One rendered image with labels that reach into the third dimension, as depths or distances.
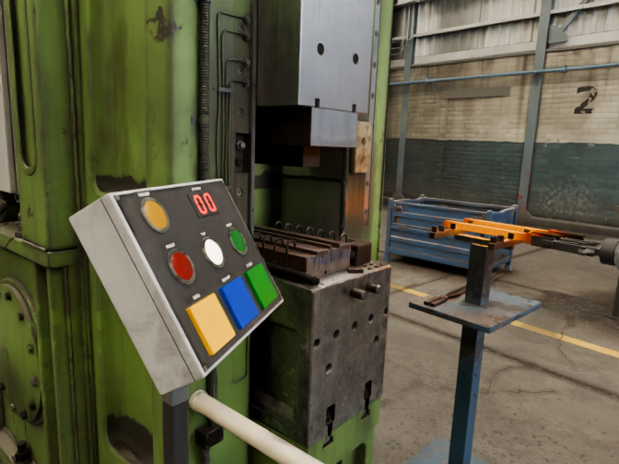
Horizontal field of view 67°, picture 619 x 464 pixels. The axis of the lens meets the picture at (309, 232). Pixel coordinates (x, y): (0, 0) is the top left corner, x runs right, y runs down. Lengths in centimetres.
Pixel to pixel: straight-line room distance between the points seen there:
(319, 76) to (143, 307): 76
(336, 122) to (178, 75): 42
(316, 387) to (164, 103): 80
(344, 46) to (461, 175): 847
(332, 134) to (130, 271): 74
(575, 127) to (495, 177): 154
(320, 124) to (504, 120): 821
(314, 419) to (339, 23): 104
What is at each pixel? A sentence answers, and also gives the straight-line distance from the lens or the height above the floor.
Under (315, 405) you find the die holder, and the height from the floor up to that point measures 59.
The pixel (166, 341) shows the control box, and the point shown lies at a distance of 68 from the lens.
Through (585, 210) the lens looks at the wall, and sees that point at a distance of 881.
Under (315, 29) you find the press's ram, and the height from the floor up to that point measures 155.
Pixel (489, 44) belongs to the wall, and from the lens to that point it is 988.
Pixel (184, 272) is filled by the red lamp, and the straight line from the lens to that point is 71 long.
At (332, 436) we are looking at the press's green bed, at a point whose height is 44.
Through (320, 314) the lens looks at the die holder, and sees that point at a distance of 122.
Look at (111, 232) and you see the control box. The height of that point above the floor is 115.
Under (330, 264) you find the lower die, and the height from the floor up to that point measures 94.
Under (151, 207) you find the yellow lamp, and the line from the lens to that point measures 72.
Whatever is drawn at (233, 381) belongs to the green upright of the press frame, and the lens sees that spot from 137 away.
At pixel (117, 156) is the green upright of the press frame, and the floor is 122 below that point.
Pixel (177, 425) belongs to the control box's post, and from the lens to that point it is 96.
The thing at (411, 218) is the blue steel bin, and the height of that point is 52.
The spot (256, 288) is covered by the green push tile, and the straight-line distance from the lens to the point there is 86.
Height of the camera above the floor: 127
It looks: 11 degrees down
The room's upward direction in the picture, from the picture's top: 2 degrees clockwise
